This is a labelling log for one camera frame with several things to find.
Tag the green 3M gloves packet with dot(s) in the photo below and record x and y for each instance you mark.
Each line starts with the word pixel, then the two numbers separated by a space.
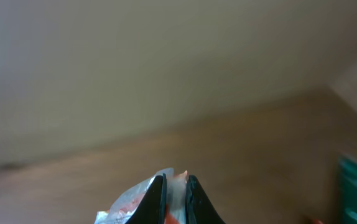
pixel 348 190

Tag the red white small packet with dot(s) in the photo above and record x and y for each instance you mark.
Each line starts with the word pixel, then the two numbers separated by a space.
pixel 126 204

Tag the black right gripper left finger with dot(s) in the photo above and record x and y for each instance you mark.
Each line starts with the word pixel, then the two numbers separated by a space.
pixel 151 209

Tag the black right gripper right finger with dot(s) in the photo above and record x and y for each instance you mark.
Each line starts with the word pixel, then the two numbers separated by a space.
pixel 199 209

